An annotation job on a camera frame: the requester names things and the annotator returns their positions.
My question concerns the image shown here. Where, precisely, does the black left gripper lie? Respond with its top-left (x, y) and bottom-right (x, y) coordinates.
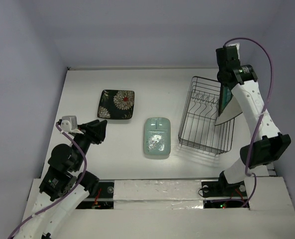
top-left (73, 118), bottom-right (107, 169)

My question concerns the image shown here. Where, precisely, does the teal green square plate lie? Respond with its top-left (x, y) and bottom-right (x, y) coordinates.
top-left (218, 84), bottom-right (233, 116)

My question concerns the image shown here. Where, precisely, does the white round plate black rim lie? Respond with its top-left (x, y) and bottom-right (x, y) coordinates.
top-left (215, 96), bottom-right (242, 126)

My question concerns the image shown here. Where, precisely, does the light blue patterned plate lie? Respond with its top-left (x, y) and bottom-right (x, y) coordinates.
top-left (143, 117), bottom-right (171, 159)

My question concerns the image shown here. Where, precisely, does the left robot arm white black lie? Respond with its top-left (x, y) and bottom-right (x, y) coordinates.
top-left (9, 116), bottom-right (107, 239)

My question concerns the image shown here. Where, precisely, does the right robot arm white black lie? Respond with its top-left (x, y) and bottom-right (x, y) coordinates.
top-left (216, 44), bottom-right (291, 195)

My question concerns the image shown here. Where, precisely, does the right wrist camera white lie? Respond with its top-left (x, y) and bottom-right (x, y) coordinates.
top-left (226, 42), bottom-right (240, 60)

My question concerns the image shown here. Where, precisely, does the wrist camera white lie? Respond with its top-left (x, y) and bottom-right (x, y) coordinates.
top-left (58, 116), bottom-right (82, 133)
top-left (226, 42), bottom-right (240, 60)

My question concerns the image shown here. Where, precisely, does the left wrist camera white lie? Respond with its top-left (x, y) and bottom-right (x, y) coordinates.
top-left (58, 116), bottom-right (82, 133)

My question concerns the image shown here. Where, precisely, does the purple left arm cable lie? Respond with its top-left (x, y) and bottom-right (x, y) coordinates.
top-left (7, 123), bottom-right (88, 239)

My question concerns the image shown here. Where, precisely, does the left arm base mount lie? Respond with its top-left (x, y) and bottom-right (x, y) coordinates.
top-left (76, 180), bottom-right (114, 210)

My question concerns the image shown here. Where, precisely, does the grey wire dish rack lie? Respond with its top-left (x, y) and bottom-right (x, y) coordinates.
top-left (178, 76), bottom-right (235, 155)

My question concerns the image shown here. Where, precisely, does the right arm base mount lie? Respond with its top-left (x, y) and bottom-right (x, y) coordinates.
top-left (197, 171), bottom-right (249, 209)

